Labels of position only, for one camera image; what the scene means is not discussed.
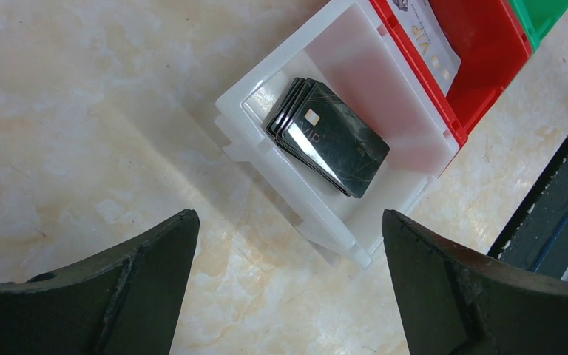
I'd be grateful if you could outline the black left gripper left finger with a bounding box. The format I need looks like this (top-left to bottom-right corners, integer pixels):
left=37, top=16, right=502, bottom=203
left=0, top=209, right=200, bottom=354

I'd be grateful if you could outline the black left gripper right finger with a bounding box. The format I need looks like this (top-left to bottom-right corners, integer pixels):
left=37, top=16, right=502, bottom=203
left=382, top=210, right=568, bottom=354

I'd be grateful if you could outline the white VIP card stack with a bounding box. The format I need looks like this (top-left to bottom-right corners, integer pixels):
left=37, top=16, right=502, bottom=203
left=388, top=0, right=462, bottom=95

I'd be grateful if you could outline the translucent white plastic bin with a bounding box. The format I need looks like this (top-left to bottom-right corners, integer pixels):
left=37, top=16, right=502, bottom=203
left=216, top=1, right=459, bottom=268

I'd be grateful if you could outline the red plastic bin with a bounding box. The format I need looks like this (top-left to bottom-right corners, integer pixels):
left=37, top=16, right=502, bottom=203
left=371, top=1, right=533, bottom=146

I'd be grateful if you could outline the green plastic bin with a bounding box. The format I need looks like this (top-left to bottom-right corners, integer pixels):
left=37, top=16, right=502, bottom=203
left=509, top=0, right=568, bottom=52

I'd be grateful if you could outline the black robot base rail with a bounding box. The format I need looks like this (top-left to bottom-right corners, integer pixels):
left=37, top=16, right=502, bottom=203
left=487, top=136, right=568, bottom=281

